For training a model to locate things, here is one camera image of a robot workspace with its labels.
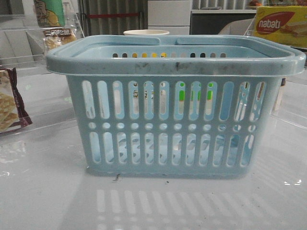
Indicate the white paper cup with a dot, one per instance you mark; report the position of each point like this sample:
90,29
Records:
148,32

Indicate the white cabinet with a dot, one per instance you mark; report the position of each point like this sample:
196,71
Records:
170,15

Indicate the brown cracker snack packet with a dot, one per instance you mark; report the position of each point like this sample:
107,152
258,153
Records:
13,115

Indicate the beige box behind basket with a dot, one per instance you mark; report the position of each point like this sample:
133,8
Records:
279,97

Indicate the clear acrylic shelf right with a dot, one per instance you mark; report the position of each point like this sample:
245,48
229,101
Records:
293,109

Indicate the yellow nabati wafer box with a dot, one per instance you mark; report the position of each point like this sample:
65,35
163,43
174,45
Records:
285,25

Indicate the green yellow cartoon package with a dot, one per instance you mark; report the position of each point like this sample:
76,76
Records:
49,13

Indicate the clear acrylic shelf left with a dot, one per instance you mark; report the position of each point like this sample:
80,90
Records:
22,41

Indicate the clear packaged bread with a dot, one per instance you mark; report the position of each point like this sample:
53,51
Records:
56,37

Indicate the light blue plastic basket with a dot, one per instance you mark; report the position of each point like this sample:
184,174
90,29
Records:
173,105

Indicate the clear acrylic shelf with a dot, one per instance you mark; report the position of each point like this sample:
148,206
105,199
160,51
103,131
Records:
22,41
293,109

